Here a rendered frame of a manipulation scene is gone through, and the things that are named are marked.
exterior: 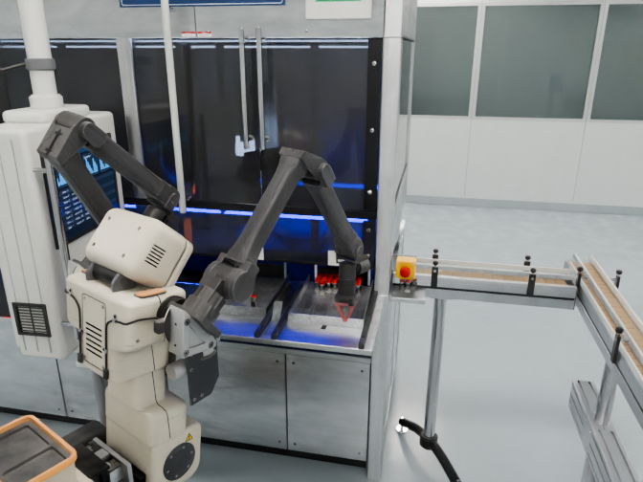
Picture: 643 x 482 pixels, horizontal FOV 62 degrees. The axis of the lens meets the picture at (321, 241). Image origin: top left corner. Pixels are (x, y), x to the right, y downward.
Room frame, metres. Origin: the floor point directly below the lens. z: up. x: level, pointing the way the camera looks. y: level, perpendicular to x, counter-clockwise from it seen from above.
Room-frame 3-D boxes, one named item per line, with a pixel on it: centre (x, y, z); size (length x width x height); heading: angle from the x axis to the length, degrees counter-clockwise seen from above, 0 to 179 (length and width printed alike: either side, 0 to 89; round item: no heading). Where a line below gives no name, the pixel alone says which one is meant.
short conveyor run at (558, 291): (1.94, -0.63, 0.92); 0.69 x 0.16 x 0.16; 78
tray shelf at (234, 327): (1.76, 0.13, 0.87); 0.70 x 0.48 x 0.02; 78
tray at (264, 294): (1.87, 0.28, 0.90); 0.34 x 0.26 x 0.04; 168
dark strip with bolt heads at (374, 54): (1.87, -0.17, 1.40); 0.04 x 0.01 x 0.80; 78
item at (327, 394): (2.54, 0.65, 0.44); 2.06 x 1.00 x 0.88; 78
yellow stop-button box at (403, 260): (1.86, -0.32, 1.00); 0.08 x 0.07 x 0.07; 168
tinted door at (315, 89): (1.91, 0.01, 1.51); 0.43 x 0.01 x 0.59; 78
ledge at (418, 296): (1.90, -0.34, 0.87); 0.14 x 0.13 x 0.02; 168
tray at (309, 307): (1.79, -0.05, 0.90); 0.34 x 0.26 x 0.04; 169
